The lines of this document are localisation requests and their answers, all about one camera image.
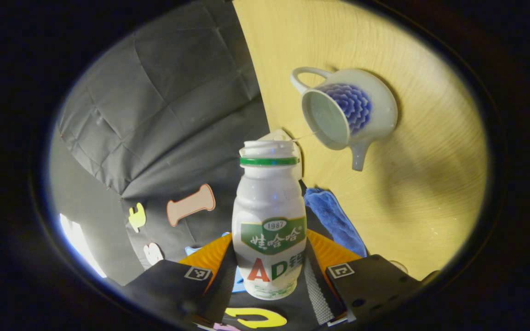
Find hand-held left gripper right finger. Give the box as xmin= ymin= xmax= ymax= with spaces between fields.
xmin=304 ymin=229 xmax=422 ymax=327

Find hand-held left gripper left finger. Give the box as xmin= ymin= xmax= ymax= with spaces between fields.
xmin=125 ymin=232 xmax=239 ymax=326

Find white water bottle green label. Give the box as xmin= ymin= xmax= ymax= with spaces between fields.
xmin=231 ymin=140 xmax=308 ymax=301

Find white teacup blue pattern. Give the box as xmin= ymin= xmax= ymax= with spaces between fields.
xmin=290 ymin=67 xmax=399 ymax=171

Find blue towel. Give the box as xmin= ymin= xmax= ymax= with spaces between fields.
xmin=303 ymin=187 xmax=368 ymax=258

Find black backdrop cloth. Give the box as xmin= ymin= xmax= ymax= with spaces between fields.
xmin=56 ymin=0 xmax=339 ymax=331

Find white toaster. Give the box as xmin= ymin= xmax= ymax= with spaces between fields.
xmin=258 ymin=129 xmax=303 ymax=181

